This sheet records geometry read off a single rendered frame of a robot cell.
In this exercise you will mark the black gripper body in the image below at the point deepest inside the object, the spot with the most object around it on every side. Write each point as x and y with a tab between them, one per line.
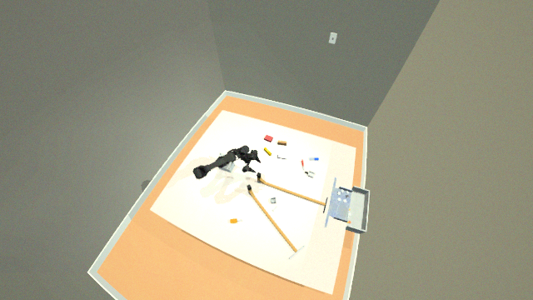
245	168

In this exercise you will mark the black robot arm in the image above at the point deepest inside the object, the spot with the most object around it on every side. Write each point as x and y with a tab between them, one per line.
202	170

